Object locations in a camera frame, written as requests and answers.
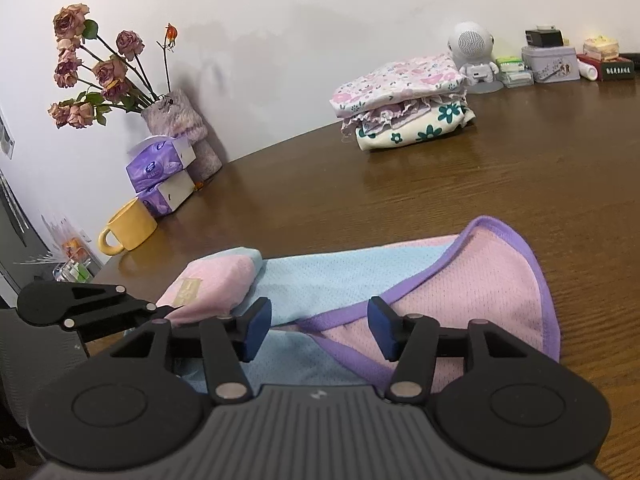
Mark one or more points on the wall picture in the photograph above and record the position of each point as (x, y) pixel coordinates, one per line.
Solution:
(5, 135)

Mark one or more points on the folded cream green-flower garment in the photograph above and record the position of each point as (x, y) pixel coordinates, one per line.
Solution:
(420, 132)

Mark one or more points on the white robot speaker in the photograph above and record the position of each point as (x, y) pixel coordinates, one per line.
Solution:
(470, 42)

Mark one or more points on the opened purple tissue pack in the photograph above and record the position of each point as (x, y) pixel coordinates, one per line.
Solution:
(155, 167)

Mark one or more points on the clear rack with packets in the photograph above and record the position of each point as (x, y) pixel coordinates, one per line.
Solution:
(70, 260)

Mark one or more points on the green and white small boxes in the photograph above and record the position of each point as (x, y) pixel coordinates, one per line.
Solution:
(515, 72)

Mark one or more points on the black charger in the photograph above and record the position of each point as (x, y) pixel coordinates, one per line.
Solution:
(544, 36)

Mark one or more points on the folded pink floral garment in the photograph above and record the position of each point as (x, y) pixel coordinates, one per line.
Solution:
(400, 80)

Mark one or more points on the purple and white tissue pack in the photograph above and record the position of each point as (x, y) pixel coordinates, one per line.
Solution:
(167, 195)

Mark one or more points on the black cabinet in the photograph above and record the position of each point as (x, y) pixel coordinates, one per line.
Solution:
(15, 240)

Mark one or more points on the yellow mug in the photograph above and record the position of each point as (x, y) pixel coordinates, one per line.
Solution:
(135, 230)

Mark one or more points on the red small box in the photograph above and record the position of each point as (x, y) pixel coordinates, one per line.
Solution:
(590, 56)

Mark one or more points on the black small box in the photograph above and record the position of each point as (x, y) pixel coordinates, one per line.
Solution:
(630, 57)

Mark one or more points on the white tube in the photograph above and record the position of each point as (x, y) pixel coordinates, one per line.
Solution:
(589, 70)

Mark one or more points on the fuzzy purple vase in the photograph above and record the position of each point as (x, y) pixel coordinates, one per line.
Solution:
(185, 120)

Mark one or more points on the dark box with label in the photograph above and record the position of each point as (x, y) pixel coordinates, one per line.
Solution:
(617, 71)

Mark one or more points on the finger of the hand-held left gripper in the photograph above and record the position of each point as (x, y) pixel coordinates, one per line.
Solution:
(120, 312)

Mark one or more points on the folded purple frilly garment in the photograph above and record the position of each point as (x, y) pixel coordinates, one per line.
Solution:
(390, 116)

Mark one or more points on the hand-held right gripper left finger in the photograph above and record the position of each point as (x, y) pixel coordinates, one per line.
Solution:
(257, 329)

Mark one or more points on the dried rose bouquet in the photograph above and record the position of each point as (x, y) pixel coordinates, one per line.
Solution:
(105, 72)

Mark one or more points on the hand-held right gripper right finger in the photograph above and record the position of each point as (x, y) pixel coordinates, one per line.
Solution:
(381, 329)

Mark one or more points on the pink and blue mesh vest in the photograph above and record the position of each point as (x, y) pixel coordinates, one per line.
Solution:
(450, 280)

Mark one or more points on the grey tin box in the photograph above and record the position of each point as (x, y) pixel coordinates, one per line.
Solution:
(550, 65)

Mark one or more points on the yellow cake candle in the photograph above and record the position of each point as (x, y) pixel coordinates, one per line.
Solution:
(602, 46)

